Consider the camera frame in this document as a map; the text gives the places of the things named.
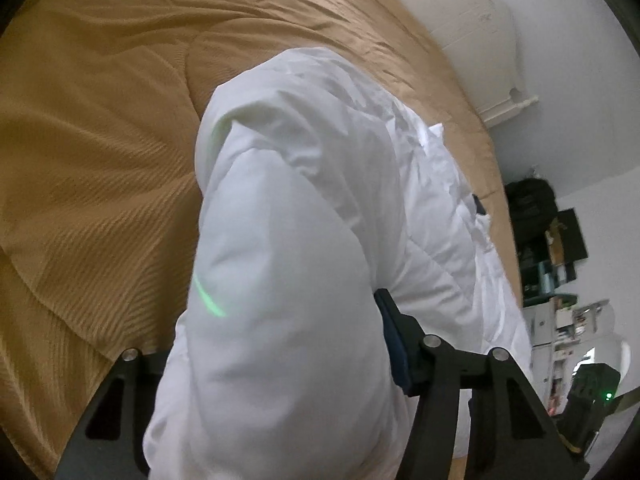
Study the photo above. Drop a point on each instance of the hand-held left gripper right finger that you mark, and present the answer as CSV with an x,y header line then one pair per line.
x,y
400,350

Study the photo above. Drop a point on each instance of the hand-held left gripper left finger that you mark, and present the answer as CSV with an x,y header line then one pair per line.
x,y
107,410

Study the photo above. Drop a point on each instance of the white puffer jacket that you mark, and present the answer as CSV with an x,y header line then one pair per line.
x,y
290,260

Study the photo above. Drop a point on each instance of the white drawer cabinet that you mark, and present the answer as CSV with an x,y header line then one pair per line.
x,y
555,330

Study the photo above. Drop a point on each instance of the green shelf unit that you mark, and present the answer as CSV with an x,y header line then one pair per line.
x,y
545,280

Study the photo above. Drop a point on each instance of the dark paper bag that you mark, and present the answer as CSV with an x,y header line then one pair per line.
x,y
567,235

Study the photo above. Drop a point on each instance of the black backpack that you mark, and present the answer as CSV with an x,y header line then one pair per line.
x,y
530,205

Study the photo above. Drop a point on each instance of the bed with mustard cover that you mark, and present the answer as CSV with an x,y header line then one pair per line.
x,y
100,135

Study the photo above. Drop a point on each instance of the white bed headboard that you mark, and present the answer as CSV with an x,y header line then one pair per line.
x,y
460,25

